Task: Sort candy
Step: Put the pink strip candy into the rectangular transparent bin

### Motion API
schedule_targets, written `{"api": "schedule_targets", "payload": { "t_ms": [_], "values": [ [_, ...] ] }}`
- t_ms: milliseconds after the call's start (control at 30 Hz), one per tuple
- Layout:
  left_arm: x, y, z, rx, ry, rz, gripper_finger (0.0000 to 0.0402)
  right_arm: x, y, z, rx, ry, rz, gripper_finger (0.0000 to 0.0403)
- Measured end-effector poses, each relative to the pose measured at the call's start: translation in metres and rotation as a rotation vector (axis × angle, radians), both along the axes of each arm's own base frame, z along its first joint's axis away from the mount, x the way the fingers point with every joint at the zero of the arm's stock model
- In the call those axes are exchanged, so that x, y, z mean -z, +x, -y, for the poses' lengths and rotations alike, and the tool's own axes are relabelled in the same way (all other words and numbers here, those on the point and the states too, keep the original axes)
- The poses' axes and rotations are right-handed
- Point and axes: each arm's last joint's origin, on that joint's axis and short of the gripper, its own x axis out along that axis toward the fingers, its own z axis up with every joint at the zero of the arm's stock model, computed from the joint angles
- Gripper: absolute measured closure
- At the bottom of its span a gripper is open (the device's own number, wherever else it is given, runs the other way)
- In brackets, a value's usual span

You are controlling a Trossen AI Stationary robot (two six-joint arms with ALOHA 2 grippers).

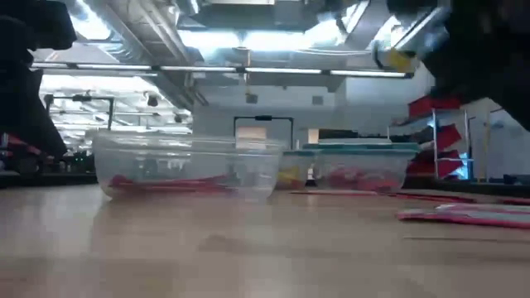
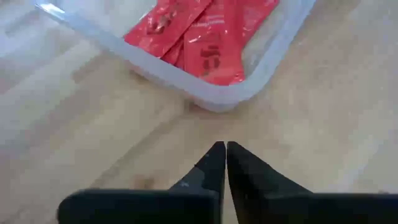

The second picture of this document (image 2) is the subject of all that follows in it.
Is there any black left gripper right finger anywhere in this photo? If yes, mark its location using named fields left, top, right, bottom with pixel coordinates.
left=226, top=141, right=398, bottom=224

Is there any clear plastic container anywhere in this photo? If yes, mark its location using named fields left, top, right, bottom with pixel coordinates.
left=34, top=0, right=317, bottom=113

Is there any red KitKat bar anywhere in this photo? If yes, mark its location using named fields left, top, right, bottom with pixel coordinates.
left=123, top=0, right=213, bottom=59
left=161, top=0, right=247, bottom=86
left=229, top=0, right=280, bottom=35

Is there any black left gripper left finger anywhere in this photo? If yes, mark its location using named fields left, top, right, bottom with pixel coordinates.
left=57, top=141, right=226, bottom=224

